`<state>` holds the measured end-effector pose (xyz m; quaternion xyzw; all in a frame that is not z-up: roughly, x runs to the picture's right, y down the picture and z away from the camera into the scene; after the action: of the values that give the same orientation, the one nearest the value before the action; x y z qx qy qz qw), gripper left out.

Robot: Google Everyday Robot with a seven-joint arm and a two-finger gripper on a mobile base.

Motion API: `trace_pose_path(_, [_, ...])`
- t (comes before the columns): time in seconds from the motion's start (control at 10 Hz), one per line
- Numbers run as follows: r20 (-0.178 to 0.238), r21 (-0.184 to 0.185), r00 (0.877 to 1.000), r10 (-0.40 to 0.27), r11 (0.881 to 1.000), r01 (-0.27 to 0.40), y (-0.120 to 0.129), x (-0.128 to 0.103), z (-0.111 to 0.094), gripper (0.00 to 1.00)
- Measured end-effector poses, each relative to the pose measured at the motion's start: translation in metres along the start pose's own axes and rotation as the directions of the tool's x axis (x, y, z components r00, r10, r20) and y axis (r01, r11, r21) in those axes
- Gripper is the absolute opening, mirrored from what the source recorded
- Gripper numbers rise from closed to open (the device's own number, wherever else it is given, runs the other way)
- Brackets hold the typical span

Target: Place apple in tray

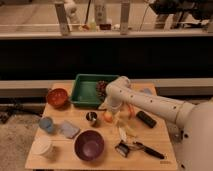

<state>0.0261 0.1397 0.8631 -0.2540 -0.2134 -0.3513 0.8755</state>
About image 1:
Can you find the black handled peeler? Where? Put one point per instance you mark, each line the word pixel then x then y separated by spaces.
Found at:
pixel 149 150

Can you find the dark red grapes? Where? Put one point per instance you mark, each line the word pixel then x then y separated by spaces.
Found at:
pixel 101 89

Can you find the blue sponge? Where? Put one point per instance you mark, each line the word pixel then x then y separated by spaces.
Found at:
pixel 68 129

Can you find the green plastic tray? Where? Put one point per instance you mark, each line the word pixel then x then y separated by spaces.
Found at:
pixel 84 94

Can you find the orange apple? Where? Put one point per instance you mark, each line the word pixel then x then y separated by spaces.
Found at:
pixel 108 116

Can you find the red bowl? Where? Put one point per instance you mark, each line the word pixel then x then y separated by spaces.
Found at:
pixel 57 97

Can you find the black rectangular block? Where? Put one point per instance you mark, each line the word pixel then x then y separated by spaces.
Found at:
pixel 146 119

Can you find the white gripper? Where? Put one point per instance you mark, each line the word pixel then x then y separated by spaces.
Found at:
pixel 112 106

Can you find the blue cup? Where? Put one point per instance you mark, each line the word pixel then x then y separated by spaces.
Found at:
pixel 47 125

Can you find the purple bowl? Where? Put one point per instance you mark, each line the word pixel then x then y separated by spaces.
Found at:
pixel 89 145

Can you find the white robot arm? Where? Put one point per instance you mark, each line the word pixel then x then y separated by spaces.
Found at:
pixel 196 121

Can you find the small metal cup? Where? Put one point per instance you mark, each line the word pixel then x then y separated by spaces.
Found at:
pixel 91 117

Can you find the white lidded container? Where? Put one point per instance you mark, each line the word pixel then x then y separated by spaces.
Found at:
pixel 42 146

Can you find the banana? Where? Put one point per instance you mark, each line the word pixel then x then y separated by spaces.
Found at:
pixel 124 129

